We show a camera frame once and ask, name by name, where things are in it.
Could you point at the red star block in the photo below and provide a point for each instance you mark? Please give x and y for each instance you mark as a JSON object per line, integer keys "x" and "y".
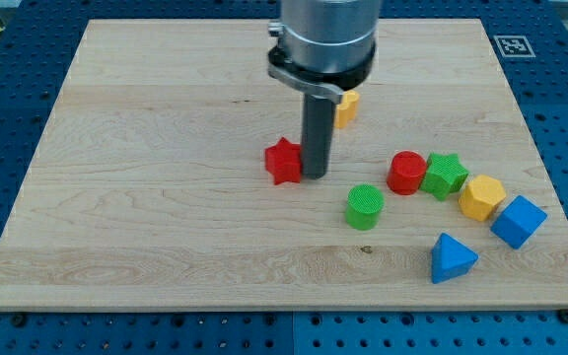
{"x": 283, "y": 161}

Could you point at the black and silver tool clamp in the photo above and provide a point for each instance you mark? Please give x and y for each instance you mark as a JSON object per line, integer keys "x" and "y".
{"x": 324, "y": 60}

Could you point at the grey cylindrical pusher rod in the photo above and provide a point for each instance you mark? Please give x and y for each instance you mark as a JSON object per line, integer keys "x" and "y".
{"x": 317, "y": 129}

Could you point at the yellow hexagon block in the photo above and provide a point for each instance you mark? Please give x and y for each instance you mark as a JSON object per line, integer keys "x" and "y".
{"x": 481, "y": 197}

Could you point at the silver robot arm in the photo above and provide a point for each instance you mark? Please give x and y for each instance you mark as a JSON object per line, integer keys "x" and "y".
{"x": 357, "y": 12}

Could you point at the blue triangle block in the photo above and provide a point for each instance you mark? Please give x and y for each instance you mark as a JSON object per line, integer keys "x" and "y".
{"x": 451, "y": 259}

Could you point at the white fiducial marker tag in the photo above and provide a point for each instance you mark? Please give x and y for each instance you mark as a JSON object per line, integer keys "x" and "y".
{"x": 514, "y": 46}

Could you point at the yellow heart block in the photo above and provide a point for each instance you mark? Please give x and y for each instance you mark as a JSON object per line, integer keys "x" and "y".
{"x": 346, "y": 111}

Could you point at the green cylinder block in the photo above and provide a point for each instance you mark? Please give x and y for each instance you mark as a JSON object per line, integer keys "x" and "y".
{"x": 364, "y": 206}

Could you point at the blue cube block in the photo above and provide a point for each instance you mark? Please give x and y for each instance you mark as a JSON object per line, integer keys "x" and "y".
{"x": 518, "y": 221}

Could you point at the green star block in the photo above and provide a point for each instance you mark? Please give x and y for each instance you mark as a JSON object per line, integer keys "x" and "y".
{"x": 445, "y": 174}

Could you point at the red cylinder block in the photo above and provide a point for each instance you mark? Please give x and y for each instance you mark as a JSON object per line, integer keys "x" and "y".
{"x": 407, "y": 170}

